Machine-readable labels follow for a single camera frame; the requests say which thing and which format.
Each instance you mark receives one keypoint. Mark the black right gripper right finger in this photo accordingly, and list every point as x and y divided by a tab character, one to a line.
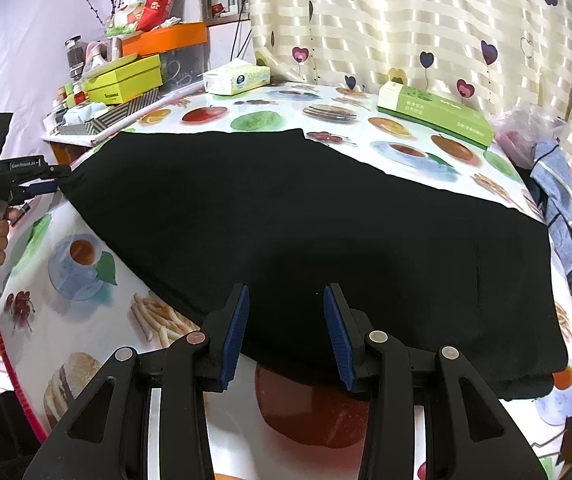
468	432

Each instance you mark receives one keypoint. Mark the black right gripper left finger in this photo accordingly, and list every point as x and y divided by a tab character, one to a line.
104	434

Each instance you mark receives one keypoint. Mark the black pants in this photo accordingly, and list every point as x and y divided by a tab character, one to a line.
194	215

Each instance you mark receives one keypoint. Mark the striped side table mat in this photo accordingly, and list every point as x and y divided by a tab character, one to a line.
92	118

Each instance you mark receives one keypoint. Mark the dark pump bottle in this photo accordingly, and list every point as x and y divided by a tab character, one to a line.
75	54

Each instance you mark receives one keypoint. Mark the yellow green shoe box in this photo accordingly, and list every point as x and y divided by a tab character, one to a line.
126	82

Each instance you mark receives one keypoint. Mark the blue patterned garment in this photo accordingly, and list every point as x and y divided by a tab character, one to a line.
552	174

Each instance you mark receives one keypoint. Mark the orange box lid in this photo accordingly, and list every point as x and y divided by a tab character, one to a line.
182	35

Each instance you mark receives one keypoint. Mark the white green tissue pack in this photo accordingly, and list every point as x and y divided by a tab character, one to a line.
236	77

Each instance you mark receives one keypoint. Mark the long green white box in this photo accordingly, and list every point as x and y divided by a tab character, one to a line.
435	112

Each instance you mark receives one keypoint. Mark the clear plastic bag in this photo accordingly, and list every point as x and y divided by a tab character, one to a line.
522	129

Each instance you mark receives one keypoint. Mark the heart pattern curtain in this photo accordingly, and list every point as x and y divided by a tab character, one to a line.
489	54

